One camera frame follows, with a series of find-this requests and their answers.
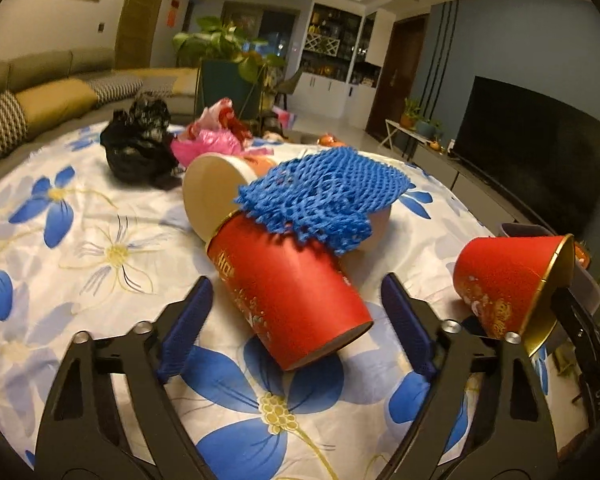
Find houndstooth cushion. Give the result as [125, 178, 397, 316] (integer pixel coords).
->
[0, 90, 28, 160]

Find yellow cushion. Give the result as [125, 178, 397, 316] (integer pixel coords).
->
[16, 78, 98, 140]

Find small white side table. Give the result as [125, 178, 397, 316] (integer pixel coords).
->
[379, 119, 430, 150]

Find black television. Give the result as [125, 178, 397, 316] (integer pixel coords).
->
[453, 76, 600, 236]

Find black plastic bag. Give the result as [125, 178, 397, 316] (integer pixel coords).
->
[99, 93, 181, 191]

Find floral blue white tablecloth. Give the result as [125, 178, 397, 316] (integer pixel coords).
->
[0, 124, 494, 479]

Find grey sectional sofa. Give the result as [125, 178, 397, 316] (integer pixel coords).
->
[0, 48, 198, 165]

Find dark entrance door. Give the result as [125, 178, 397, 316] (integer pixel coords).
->
[366, 14, 428, 139]

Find pink plastic bag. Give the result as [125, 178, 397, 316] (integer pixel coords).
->
[171, 129, 274, 168]

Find blue foam fruit net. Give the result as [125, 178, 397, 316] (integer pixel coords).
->
[235, 148, 411, 256]

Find red cylindrical tube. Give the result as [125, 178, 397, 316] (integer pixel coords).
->
[207, 211, 373, 372]

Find display cabinet shelving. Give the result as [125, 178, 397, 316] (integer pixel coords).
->
[300, 3, 363, 82]

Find wooden door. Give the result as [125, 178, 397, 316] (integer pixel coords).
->
[114, 0, 162, 70]

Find grey tv cabinet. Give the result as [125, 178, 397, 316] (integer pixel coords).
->
[411, 144, 533, 234]

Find green potted plant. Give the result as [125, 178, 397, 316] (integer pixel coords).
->
[172, 16, 286, 120]

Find orange white paper cup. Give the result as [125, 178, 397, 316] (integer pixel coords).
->
[182, 153, 277, 243]

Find red plastic bag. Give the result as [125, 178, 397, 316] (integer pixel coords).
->
[183, 98, 253, 144]

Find small potted plants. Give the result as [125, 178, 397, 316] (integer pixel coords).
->
[399, 98, 442, 141]

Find plate of oranges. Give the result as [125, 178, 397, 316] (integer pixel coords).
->
[316, 133, 348, 148]

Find red gold-rimmed lid cup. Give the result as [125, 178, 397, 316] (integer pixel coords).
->
[453, 234, 576, 356]

